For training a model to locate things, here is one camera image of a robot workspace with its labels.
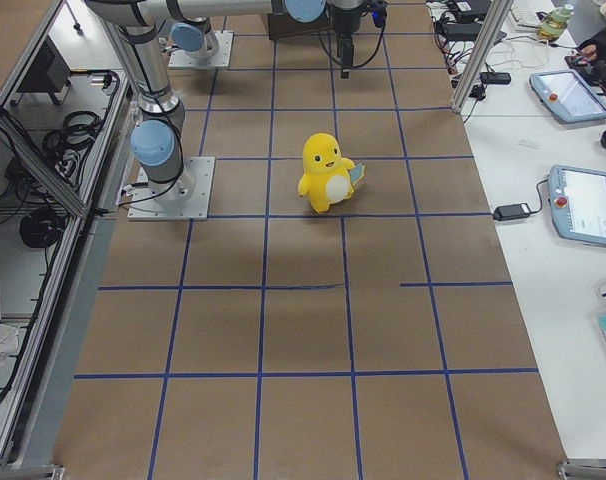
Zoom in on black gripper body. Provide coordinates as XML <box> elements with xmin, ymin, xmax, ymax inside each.
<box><xmin>328</xmin><ymin>0</ymin><xmax>363</xmax><ymax>35</ymax></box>

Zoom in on dark wooden drawer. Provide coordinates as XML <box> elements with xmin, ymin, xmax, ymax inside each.
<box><xmin>260</xmin><ymin>14</ymin><xmax>331</xmax><ymax>40</ymax></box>

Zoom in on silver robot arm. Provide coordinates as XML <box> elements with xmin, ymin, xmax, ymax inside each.
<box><xmin>168</xmin><ymin>1</ymin><xmax>219</xmax><ymax>62</ymax></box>
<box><xmin>87</xmin><ymin>0</ymin><xmax>371</xmax><ymax>125</ymax></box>

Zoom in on yellow plush dinosaur toy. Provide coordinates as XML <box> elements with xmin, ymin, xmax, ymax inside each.
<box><xmin>297</xmin><ymin>133</ymin><xmax>365</xmax><ymax>214</ymax></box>

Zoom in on green bottle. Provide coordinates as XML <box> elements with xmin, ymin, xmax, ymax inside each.
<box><xmin>536</xmin><ymin>4</ymin><xmax>574</xmax><ymax>43</ymax></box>

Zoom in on far teach pendant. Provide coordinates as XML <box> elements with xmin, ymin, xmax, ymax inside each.
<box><xmin>529</xmin><ymin>70</ymin><xmax>606</xmax><ymax>123</ymax></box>

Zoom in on teach pendant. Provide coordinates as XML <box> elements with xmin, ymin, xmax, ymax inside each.
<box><xmin>547</xmin><ymin>165</ymin><xmax>606</xmax><ymax>247</ymax></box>
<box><xmin>529</xmin><ymin>70</ymin><xmax>606</xmax><ymax>123</ymax></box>

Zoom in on black power adapter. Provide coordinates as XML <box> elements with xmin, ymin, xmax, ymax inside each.
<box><xmin>492</xmin><ymin>203</ymin><xmax>533</xmax><ymax>222</ymax></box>

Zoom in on near teach pendant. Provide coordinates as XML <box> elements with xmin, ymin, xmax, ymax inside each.
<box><xmin>547</xmin><ymin>165</ymin><xmax>606</xmax><ymax>247</ymax></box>

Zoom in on aluminium frame post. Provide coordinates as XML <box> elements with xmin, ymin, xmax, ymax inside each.
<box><xmin>451</xmin><ymin>0</ymin><xmax>513</xmax><ymax>113</ymax></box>

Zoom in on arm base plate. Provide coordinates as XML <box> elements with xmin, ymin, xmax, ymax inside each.
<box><xmin>168</xmin><ymin>28</ymin><xmax>234</xmax><ymax>70</ymax></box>
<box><xmin>127</xmin><ymin>156</ymin><xmax>215</xmax><ymax>221</ymax></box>

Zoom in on aluminium side frame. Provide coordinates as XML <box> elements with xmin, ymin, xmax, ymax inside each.
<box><xmin>0</xmin><ymin>1</ymin><xmax>132</xmax><ymax>475</ymax></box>

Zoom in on black cable coils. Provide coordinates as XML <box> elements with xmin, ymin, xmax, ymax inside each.
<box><xmin>41</xmin><ymin>110</ymin><xmax>107</xmax><ymax>161</ymax></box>

